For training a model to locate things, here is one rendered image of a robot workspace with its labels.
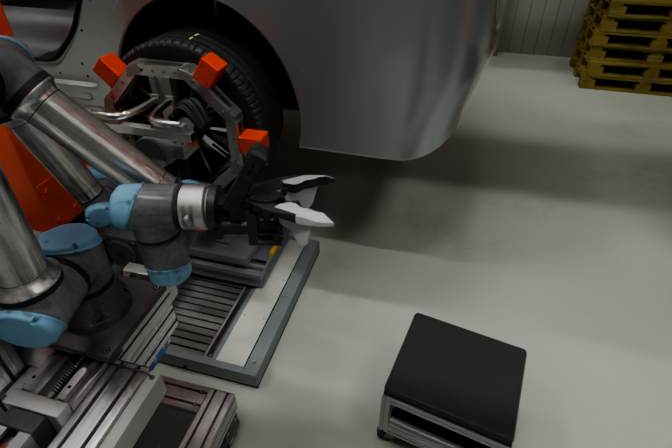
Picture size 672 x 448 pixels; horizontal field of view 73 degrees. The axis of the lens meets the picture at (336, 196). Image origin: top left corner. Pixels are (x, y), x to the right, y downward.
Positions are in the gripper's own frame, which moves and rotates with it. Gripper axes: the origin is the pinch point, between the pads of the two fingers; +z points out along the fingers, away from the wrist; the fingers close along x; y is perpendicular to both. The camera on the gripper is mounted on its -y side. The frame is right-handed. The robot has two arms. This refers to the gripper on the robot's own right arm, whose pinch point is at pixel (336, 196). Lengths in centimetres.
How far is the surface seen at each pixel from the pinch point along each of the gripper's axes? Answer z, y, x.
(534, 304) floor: 93, 110, -104
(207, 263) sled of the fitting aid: -62, 95, -113
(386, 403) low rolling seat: 16, 93, -36
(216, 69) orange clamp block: -40, -1, -89
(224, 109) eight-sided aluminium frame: -40, 13, -90
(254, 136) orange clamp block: -30, 23, -91
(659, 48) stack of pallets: 282, 34, -353
